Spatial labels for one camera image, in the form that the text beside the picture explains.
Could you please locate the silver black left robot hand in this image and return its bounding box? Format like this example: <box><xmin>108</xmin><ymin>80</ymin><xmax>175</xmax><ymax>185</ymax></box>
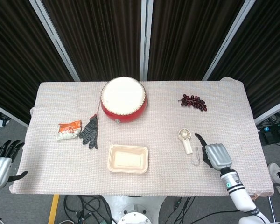
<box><xmin>0</xmin><ymin>139</ymin><xmax>28</xmax><ymax>189</ymax></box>

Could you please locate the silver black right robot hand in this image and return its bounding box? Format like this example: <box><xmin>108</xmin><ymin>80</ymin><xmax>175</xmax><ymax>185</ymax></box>
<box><xmin>194</xmin><ymin>133</ymin><xmax>233</xmax><ymax>175</ymax></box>

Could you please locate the white handheld fan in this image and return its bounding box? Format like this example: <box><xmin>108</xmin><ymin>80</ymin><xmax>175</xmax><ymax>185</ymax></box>
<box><xmin>178</xmin><ymin>128</ymin><xmax>194</xmax><ymax>154</ymax></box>

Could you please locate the white sneaker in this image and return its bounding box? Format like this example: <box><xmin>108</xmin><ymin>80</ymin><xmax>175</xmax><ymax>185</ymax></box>
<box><xmin>268</xmin><ymin>162</ymin><xmax>280</xmax><ymax>187</ymax></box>

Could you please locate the pink waffle-weave tablecloth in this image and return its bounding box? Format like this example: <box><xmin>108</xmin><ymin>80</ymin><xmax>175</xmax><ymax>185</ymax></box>
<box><xmin>9</xmin><ymin>77</ymin><xmax>275</xmax><ymax>199</ymax></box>

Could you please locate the dark red grape bunch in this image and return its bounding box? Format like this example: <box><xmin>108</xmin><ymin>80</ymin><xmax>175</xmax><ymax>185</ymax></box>
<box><xmin>177</xmin><ymin>93</ymin><xmax>208</xmax><ymax>112</ymax></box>

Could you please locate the yellow floor tape strip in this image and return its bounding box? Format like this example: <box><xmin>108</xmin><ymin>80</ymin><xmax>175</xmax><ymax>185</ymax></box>
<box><xmin>48</xmin><ymin>195</ymin><xmax>61</xmax><ymax>224</ymax></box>

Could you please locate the orange and white snack bag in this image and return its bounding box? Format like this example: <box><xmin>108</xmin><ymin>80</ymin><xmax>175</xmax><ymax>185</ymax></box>
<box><xmin>56</xmin><ymin>120</ymin><xmax>82</xmax><ymax>141</ymax></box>

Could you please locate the beige plastic food container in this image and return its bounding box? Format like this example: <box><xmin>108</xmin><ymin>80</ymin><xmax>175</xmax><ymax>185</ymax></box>
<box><xmin>107</xmin><ymin>144</ymin><xmax>149</xmax><ymax>174</ymax></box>

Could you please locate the grey striped knit glove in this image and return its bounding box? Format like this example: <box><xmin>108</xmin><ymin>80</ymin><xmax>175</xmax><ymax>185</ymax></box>
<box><xmin>78</xmin><ymin>114</ymin><xmax>100</xmax><ymax>150</ymax></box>

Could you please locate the dark ribbed partition panel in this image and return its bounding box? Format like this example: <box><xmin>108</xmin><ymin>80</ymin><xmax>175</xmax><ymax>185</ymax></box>
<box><xmin>42</xmin><ymin>0</ymin><xmax>142</xmax><ymax>82</ymax></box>
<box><xmin>210</xmin><ymin>0</ymin><xmax>280</xmax><ymax>124</ymax></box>
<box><xmin>0</xmin><ymin>0</ymin><xmax>80</xmax><ymax>128</ymax></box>
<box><xmin>147</xmin><ymin>0</ymin><xmax>245</xmax><ymax>82</ymax></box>

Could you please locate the red drum with white skin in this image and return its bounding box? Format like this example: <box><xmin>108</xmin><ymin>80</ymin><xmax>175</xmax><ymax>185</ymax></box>
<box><xmin>100</xmin><ymin>77</ymin><xmax>148</xmax><ymax>124</ymax></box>

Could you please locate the thin white thread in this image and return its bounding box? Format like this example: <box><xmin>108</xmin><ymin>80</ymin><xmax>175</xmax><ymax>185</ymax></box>
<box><xmin>190</xmin><ymin>147</ymin><xmax>202</xmax><ymax>167</ymax></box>

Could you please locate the black floor cable bundle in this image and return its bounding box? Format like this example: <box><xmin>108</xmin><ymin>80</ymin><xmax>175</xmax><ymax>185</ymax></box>
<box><xmin>171</xmin><ymin>197</ymin><xmax>238</xmax><ymax>224</ymax></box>
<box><xmin>63</xmin><ymin>195</ymin><xmax>112</xmax><ymax>224</ymax></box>

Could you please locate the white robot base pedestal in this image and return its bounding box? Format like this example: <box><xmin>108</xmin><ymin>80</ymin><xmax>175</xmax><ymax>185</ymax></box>
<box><xmin>100</xmin><ymin>195</ymin><xmax>168</xmax><ymax>224</ymax></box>

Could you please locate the grey metal partition post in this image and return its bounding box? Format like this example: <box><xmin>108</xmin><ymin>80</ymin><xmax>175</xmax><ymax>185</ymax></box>
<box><xmin>29</xmin><ymin>0</ymin><xmax>81</xmax><ymax>82</ymax></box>
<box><xmin>202</xmin><ymin>0</ymin><xmax>257</xmax><ymax>81</ymax></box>
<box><xmin>140</xmin><ymin>0</ymin><xmax>154</xmax><ymax>81</ymax></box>

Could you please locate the thin twisted cord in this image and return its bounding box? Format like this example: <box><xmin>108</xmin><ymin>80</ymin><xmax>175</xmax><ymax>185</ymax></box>
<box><xmin>97</xmin><ymin>92</ymin><xmax>103</xmax><ymax>117</ymax></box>

